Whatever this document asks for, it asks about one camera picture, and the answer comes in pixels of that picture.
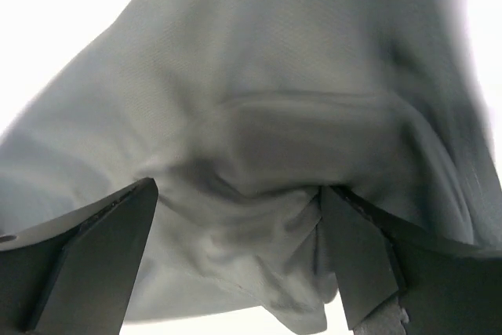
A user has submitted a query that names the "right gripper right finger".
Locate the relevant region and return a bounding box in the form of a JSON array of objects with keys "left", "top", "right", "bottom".
[{"left": 320, "top": 188, "right": 501, "bottom": 334}]

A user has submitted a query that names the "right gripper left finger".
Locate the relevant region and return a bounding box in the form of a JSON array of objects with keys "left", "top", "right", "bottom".
[{"left": 1, "top": 178, "right": 158, "bottom": 335}]

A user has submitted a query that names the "dark grey t shirt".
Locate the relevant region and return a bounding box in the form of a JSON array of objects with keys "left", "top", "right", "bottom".
[{"left": 1, "top": 0, "right": 501, "bottom": 334}]

